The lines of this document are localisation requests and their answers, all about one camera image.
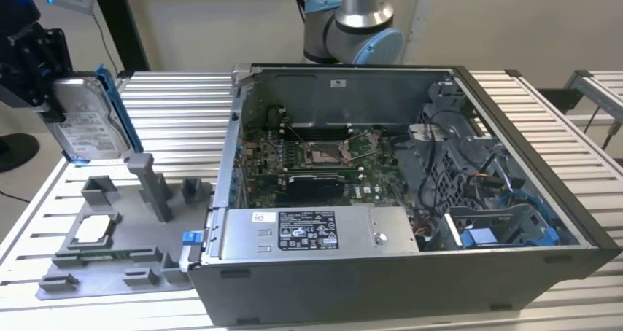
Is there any hard disk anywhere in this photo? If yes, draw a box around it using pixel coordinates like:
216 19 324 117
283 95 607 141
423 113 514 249
46 63 146 165

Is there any grey metal disk bay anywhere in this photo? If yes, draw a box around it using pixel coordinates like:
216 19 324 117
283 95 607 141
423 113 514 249
442 202 562 251

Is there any black round stand base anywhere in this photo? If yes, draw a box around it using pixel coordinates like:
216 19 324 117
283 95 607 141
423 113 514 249
0 133 42 174

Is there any silver CPU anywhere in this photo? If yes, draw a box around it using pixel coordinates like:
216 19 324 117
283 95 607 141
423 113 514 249
74 216 118 244

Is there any grey parts rack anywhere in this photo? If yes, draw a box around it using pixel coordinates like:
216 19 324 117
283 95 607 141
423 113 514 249
36 153 216 303

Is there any locking lever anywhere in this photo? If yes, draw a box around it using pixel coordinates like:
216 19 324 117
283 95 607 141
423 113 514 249
283 122 310 146
348 148 380 162

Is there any black RAM slot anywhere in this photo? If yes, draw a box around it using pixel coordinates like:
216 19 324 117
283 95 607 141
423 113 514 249
282 125 355 133
282 131 355 141

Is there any silver power supply unit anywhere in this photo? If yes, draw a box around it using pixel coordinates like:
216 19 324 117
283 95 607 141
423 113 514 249
218 206 422 260

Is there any CPU socket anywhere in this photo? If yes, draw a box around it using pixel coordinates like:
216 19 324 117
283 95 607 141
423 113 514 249
302 140 351 167

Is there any black graphics card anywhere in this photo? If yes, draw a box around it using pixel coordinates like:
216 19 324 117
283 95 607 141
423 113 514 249
283 174 347 205

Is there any green motherboard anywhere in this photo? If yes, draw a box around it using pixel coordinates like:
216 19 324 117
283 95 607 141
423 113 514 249
240 125 416 211

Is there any open black PC case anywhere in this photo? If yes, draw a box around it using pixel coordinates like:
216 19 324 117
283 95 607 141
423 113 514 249
187 63 623 327

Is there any blue carrier in bay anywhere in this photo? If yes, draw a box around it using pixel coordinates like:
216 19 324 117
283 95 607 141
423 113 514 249
460 230 499 247

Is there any metal slat side table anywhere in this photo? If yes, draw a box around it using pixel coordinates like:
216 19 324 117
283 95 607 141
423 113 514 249
563 69 623 128

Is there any thin black wall cable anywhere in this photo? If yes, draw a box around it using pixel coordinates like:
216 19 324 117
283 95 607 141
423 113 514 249
78 2 120 74

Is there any black upright post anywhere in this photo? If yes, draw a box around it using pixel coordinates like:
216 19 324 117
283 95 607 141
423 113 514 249
91 0 151 73

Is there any black wire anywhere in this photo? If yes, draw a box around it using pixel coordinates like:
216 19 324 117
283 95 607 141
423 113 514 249
416 109 462 210

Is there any black table bracket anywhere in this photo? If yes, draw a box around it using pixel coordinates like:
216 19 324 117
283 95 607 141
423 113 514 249
537 87 585 114

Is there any blue wire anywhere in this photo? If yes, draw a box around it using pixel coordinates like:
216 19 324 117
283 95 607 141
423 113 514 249
499 190 555 223

